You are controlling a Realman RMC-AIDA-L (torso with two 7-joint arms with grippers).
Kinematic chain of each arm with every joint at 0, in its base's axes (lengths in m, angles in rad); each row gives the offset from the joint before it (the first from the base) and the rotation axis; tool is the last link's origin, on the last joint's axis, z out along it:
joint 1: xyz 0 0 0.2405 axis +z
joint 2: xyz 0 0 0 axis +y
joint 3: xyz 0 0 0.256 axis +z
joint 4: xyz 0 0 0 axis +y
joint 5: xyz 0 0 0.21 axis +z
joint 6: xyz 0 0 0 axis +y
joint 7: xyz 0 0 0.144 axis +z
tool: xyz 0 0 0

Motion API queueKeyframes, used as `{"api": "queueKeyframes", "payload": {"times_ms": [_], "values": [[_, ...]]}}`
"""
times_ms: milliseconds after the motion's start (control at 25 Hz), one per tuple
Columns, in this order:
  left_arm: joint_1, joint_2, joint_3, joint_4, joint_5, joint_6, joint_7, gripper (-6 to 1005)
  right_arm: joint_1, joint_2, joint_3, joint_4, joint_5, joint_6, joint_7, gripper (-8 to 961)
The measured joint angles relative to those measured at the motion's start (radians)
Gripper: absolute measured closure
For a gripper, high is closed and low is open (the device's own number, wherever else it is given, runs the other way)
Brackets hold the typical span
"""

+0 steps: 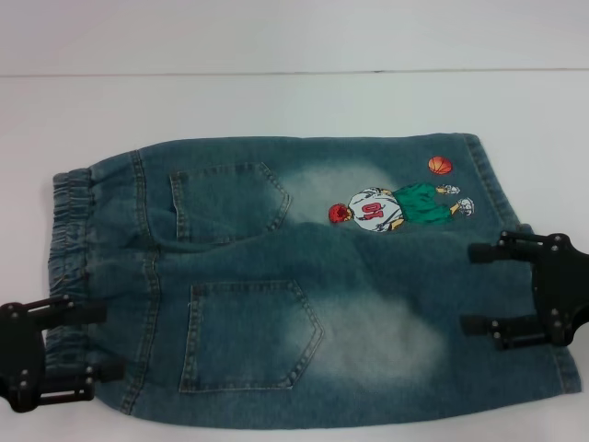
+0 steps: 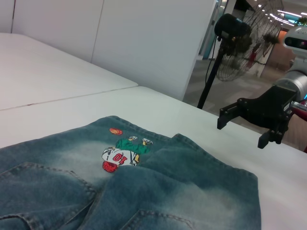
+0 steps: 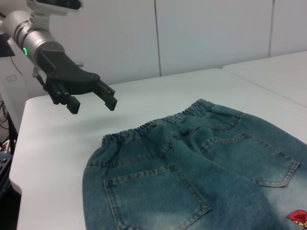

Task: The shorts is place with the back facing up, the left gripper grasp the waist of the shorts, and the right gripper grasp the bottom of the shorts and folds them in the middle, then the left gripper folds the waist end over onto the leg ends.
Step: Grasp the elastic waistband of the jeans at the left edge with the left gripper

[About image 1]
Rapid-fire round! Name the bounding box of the blue denim shorts basketball print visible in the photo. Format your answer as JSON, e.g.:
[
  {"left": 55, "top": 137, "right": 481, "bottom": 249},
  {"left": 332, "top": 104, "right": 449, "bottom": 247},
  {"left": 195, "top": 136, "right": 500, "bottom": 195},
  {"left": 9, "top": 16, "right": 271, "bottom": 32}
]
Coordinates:
[{"left": 49, "top": 133, "right": 582, "bottom": 427}]

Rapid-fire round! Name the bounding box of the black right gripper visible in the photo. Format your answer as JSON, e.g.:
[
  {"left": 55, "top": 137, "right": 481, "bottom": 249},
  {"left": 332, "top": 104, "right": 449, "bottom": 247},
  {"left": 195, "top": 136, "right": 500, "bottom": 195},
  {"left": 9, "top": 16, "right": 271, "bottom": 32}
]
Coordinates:
[{"left": 459, "top": 230, "right": 589, "bottom": 353}]

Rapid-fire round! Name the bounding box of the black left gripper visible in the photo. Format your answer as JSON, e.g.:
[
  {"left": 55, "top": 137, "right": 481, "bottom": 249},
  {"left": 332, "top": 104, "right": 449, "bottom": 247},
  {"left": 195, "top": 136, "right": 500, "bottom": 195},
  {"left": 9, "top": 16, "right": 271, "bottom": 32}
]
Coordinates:
[{"left": 0, "top": 296, "right": 127, "bottom": 413}]

